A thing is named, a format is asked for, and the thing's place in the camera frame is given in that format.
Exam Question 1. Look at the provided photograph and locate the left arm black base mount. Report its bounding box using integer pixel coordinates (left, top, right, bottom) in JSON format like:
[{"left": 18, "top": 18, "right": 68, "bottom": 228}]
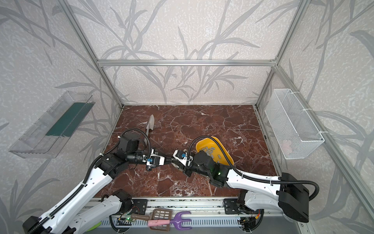
[{"left": 113, "top": 190, "right": 148, "bottom": 215}]

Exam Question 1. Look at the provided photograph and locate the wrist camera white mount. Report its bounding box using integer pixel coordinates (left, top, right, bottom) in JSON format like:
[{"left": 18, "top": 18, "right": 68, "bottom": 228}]
[
  {"left": 146, "top": 149, "right": 165, "bottom": 171},
  {"left": 172, "top": 150, "right": 193, "bottom": 166}
]

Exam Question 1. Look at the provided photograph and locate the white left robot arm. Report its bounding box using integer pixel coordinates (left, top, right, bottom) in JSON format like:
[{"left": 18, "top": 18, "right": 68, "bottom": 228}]
[{"left": 22, "top": 128, "right": 152, "bottom": 234}]

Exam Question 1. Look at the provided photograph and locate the pink object in basket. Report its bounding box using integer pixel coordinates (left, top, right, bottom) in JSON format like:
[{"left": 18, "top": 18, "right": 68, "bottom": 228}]
[{"left": 281, "top": 140, "right": 293, "bottom": 156}]

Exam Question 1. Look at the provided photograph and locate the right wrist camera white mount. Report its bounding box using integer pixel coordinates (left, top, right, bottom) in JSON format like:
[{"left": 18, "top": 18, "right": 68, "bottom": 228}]
[{"left": 172, "top": 150, "right": 193, "bottom": 166}]

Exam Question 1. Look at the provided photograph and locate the white slotted cable duct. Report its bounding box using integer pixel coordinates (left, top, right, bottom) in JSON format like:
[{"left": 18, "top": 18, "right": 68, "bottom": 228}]
[{"left": 100, "top": 217, "right": 243, "bottom": 228}]

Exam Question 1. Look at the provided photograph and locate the white wire mesh basket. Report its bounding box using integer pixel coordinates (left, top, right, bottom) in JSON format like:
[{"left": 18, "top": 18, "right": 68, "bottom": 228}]
[{"left": 265, "top": 89, "right": 325, "bottom": 160}]

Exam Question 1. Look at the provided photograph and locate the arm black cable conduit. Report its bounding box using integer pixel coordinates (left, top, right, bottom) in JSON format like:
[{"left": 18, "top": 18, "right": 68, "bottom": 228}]
[
  {"left": 186, "top": 135, "right": 320, "bottom": 202},
  {"left": 27, "top": 128, "right": 152, "bottom": 234}
]

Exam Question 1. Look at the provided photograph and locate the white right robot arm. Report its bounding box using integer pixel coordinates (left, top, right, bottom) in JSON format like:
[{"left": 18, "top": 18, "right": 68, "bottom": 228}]
[{"left": 183, "top": 151, "right": 309, "bottom": 223}]

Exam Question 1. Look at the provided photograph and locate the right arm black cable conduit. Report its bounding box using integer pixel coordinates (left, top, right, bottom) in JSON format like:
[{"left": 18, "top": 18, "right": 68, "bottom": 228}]
[{"left": 186, "top": 135, "right": 320, "bottom": 202}]

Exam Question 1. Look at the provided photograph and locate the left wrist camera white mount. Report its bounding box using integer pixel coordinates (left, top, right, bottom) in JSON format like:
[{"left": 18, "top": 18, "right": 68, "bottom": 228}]
[{"left": 146, "top": 149, "right": 165, "bottom": 171}]

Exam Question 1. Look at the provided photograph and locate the green toy shovel yellow handle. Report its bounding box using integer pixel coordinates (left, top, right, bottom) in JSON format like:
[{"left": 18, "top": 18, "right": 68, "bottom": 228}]
[{"left": 87, "top": 221, "right": 102, "bottom": 232}]

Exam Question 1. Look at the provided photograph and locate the grey toy trowel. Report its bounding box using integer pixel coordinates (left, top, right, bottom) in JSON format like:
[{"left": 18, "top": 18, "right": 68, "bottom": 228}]
[{"left": 144, "top": 115, "right": 155, "bottom": 146}]

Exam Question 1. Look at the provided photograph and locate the clear plastic wall bin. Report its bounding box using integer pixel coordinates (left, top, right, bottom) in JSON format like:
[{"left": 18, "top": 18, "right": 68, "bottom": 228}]
[{"left": 9, "top": 91, "right": 95, "bottom": 159}]

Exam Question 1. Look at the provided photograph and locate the yellow plastic tray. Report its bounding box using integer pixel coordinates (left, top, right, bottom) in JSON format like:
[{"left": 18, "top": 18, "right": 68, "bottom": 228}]
[{"left": 196, "top": 136, "right": 235, "bottom": 166}]

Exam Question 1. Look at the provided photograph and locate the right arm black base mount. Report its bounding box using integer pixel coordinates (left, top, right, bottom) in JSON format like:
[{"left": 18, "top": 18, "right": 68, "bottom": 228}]
[{"left": 223, "top": 190, "right": 254, "bottom": 215}]

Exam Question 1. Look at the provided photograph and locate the brown toy spatula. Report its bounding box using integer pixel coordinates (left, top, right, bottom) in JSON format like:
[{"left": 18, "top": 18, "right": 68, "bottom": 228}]
[{"left": 130, "top": 208, "right": 173, "bottom": 232}]

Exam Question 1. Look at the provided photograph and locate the purple toy fork pink handle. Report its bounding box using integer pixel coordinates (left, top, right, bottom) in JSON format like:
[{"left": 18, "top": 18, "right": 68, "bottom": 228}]
[{"left": 147, "top": 211, "right": 192, "bottom": 231}]

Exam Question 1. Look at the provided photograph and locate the grey staple strips pile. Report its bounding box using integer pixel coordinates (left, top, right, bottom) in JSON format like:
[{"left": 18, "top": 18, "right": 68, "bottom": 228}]
[{"left": 202, "top": 147, "right": 222, "bottom": 163}]

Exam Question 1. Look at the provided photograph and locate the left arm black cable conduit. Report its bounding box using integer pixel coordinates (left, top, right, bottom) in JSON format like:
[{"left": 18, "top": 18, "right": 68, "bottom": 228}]
[{"left": 27, "top": 128, "right": 152, "bottom": 234}]

